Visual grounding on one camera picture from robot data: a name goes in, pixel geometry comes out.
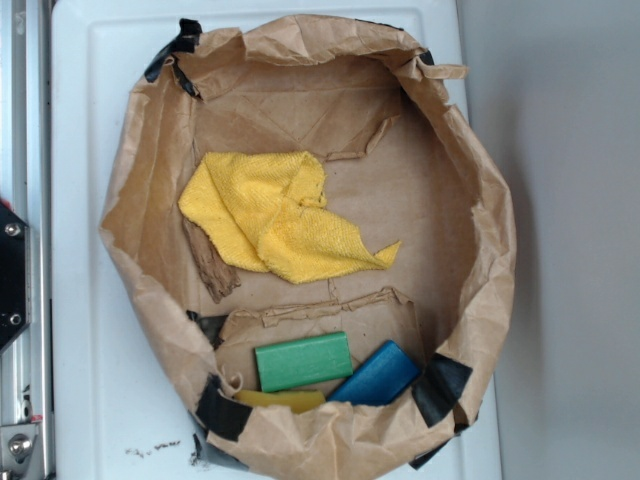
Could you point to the blue rectangular block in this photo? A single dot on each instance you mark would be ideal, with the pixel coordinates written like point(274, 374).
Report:
point(380, 379)

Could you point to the black mounting bracket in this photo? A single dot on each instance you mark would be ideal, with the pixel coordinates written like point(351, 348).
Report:
point(14, 266)

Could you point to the green rectangular block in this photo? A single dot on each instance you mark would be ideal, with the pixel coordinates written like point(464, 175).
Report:
point(302, 362)

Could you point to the brown paper bag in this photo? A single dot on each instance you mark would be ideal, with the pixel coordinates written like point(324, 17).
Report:
point(401, 162)

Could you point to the metal rail frame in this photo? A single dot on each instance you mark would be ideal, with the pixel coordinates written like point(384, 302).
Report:
point(27, 406)

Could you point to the yellow cloth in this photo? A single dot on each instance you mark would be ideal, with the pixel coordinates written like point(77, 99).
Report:
point(267, 213)

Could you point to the yellow block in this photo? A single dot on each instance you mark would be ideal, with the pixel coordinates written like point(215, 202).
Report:
point(297, 401)

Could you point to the white plastic tray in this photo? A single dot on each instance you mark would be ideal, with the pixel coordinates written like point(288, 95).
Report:
point(116, 414)

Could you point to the brown wood piece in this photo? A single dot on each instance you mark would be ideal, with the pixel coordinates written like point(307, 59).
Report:
point(219, 278)

